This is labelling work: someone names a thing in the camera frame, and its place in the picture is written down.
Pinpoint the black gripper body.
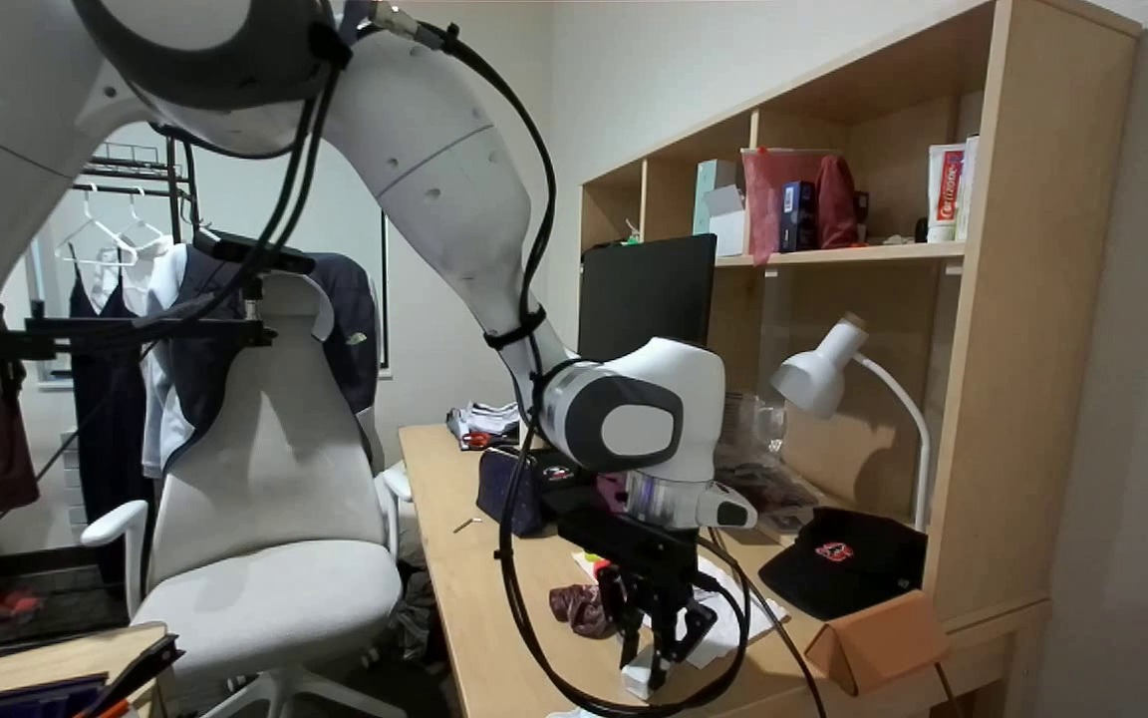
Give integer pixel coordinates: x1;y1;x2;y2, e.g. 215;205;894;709
553;499;708;627

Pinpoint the purple velvet scrunchie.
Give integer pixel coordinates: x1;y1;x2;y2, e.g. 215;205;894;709
546;581;626;639

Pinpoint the navy toiletry bag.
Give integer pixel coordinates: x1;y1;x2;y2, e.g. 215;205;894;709
476;446;557;539

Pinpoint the dark patterned pouch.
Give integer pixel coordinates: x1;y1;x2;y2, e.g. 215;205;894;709
718;454;824;536

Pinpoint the black cap red logo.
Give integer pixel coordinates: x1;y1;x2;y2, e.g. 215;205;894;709
758;508;930;621

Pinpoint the brown cardboard box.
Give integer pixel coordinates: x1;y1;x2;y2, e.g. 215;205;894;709
804;592;949;698

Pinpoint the white red clothes pile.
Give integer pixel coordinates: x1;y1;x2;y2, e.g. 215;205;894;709
445;398;525;454

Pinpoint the white desk lamp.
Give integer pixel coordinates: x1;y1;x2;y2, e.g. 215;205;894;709
768;317;938;536

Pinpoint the black computer monitor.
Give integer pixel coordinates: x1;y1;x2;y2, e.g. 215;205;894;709
573;230;723;371

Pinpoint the plain white box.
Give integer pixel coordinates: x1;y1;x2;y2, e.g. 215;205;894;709
707;182;752;261

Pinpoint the teal box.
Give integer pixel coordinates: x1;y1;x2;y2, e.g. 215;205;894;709
690;155;726;241

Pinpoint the navy jacket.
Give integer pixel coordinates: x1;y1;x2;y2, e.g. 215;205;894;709
152;244;384;434

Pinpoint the white office chair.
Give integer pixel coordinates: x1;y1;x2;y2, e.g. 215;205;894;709
76;272;420;718

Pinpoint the dark blue box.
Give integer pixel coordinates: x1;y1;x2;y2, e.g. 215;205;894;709
779;176;824;256

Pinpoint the red bag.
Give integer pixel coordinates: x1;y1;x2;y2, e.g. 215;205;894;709
742;144;868;261

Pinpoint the wooden shelf unit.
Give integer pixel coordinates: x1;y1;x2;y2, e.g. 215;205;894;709
569;0;1148;669

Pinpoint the white box red print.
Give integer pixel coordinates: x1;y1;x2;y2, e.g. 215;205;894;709
924;135;985;246

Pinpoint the white hanging shirt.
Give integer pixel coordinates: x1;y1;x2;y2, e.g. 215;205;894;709
118;234;201;484

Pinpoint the black hanging dress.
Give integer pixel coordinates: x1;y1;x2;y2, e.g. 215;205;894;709
69;253;152;522

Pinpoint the dark floor mat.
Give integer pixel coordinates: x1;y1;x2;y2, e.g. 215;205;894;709
0;539;126;669

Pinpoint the wooden board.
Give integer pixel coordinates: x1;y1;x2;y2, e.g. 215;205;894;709
0;619;189;718

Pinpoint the red floor item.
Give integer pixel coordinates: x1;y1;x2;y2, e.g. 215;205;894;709
0;581;48;627

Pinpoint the metal clothes rack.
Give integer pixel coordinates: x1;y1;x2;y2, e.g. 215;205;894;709
69;147;192;205

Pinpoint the black power cable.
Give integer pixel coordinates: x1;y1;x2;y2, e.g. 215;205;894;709
718;536;824;718

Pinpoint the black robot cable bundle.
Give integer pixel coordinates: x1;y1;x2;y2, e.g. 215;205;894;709
146;14;752;718

